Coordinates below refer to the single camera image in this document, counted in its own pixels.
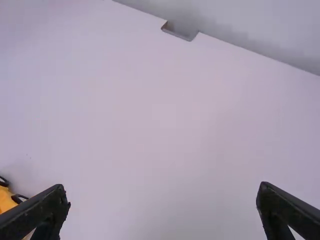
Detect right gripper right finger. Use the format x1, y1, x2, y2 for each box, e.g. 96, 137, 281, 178
255, 181, 320, 240

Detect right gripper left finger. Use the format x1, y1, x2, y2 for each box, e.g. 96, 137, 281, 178
0, 183, 72, 240

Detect yellow toy car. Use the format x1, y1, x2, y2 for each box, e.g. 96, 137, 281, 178
0, 175, 30, 215

